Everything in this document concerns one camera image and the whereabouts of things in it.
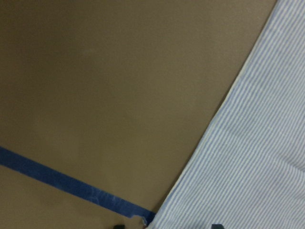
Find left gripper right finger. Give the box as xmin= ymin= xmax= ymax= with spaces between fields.
xmin=211 ymin=224 xmax=224 ymax=229

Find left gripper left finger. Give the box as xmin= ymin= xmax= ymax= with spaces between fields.
xmin=113 ymin=224 xmax=125 ymax=229

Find blue striped button-up shirt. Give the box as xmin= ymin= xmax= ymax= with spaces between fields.
xmin=149 ymin=0 xmax=305 ymax=229

